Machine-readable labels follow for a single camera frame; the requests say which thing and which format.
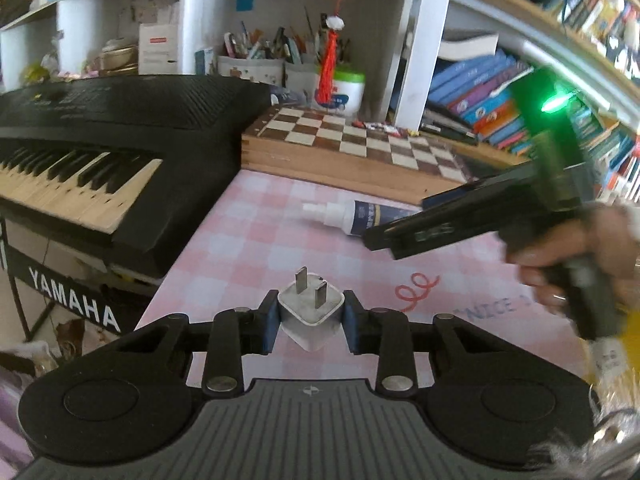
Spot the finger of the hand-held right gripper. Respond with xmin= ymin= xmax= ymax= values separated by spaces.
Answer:
xmin=420 ymin=165 xmax=540 ymax=212
xmin=361 ymin=195 xmax=507 ymax=261

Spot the white spray bottle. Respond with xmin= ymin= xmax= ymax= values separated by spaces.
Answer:
xmin=301 ymin=199 xmax=417 ymax=239

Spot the white side shelf unit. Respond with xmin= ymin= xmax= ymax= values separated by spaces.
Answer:
xmin=0 ymin=0 xmax=417 ymax=112

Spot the wooden chessboard box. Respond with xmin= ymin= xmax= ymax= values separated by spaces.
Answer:
xmin=241 ymin=106 xmax=482 ymax=207

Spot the white bookshelf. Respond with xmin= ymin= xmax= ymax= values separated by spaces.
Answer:
xmin=390 ymin=0 xmax=640 ymax=134

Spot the white pen holder with pens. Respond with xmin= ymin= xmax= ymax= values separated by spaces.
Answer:
xmin=217 ymin=7 xmax=322 ymax=107

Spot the white jar with green lid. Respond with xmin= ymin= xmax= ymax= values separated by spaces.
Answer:
xmin=330 ymin=65 xmax=367 ymax=116

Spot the red tassel ornament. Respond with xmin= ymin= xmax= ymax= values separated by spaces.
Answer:
xmin=316 ymin=0 xmax=347 ymax=109

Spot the purple cloth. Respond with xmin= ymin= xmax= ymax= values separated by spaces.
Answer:
xmin=0 ymin=360 xmax=39 ymax=467

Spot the pink checked tablecloth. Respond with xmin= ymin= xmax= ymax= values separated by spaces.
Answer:
xmin=135 ymin=170 xmax=601 ymax=397

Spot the white carton with red label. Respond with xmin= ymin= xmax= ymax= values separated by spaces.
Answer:
xmin=138 ymin=22 xmax=180 ymax=75

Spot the person's right hand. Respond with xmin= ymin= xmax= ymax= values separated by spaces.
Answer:
xmin=509 ymin=204 xmax=640 ymax=322

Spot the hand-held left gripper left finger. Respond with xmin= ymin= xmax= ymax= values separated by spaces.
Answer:
xmin=115 ymin=290 xmax=280 ymax=394

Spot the black electronic keyboard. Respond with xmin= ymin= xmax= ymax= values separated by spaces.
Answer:
xmin=0 ymin=75 xmax=274 ymax=279

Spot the row of leaning colourful books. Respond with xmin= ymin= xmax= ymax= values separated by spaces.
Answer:
xmin=422 ymin=47 xmax=640 ymax=202

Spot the white charger plug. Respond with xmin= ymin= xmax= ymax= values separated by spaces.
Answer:
xmin=277 ymin=266 xmax=346 ymax=356

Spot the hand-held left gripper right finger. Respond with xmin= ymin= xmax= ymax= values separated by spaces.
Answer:
xmin=342 ymin=290 xmax=507 ymax=396

